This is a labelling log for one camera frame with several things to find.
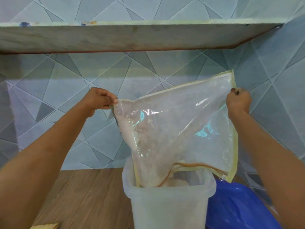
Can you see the person's left forearm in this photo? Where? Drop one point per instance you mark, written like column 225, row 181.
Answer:
column 40, row 159

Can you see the stone wall shelf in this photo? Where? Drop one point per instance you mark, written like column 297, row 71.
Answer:
column 133, row 35

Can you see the person's left hand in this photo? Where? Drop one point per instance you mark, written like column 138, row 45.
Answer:
column 99, row 100

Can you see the translucent white plastic container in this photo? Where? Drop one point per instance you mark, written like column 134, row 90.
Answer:
column 169, row 202

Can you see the person's left fingers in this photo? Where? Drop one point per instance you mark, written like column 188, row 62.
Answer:
column 110, row 100

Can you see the person's right fingers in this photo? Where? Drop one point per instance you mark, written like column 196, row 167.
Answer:
column 236, row 91

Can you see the person's right forearm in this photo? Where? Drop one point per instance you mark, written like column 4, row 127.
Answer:
column 271, row 164

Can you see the blue plastic bag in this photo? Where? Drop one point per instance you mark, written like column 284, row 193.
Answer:
column 238, row 207

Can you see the beige flat object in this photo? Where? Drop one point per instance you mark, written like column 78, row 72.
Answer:
column 44, row 226

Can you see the person's right hand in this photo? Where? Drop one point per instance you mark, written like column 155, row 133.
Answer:
column 238, row 102

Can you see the clear plastic zipper bag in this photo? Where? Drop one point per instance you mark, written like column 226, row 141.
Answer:
column 181, row 131

